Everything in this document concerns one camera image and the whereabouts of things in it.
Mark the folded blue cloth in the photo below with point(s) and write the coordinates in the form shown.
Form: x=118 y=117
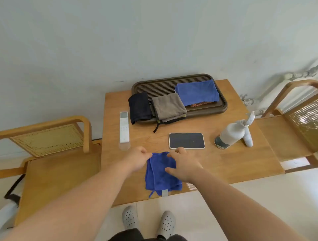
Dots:
x=196 y=92

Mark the white spray bottle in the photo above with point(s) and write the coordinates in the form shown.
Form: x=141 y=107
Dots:
x=231 y=135

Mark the white wall heating pipes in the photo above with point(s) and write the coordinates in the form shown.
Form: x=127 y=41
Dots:
x=298 y=74

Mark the person's left white clog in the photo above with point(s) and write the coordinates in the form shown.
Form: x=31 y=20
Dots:
x=129 y=217

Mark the person's right white clog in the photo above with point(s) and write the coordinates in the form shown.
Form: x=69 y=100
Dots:
x=166 y=223

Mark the person's left hand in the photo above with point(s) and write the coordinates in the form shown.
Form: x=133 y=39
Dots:
x=137 y=159

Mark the dark brown slatted tray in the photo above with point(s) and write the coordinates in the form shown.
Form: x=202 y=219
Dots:
x=154 y=87

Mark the person's left forearm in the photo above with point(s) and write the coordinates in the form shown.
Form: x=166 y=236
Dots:
x=74 y=206

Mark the folded grey cloth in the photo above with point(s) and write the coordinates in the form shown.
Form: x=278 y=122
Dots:
x=169 y=106

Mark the wooden rattan chair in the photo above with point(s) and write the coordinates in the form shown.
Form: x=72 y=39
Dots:
x=57 y=178
x=280 y=134

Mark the white pipe manifold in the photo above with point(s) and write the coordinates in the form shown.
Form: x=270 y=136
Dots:
x=248 y=101

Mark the person's white clog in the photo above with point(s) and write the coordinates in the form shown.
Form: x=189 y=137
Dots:
x=129 y=217
x=166 y=223

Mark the small white handheld device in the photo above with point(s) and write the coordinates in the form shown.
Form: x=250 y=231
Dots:
x=248 y=140

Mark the person's black shorts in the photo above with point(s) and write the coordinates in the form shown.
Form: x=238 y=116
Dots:
x=129 y=236

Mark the folded black cloth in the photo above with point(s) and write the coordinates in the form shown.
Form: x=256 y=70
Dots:
x=139 y=108

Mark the blue cleaning cloth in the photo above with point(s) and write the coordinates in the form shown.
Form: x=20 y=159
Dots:
x=156 y=178

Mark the person's right forearm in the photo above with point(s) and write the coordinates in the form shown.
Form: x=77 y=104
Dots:
x=236 y=211

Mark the brown patterned cloth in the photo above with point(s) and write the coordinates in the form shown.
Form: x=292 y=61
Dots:
x=201 y=104

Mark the person's right hand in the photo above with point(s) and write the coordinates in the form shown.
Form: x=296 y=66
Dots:
x=185 y=166

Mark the white remote control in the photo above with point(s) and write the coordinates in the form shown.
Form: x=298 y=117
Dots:
x=124 y=126

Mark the smartphone with white case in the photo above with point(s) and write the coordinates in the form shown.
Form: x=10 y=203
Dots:
x=186 y=140

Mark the wooden table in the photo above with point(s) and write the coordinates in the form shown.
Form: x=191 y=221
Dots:
x=211 y=163

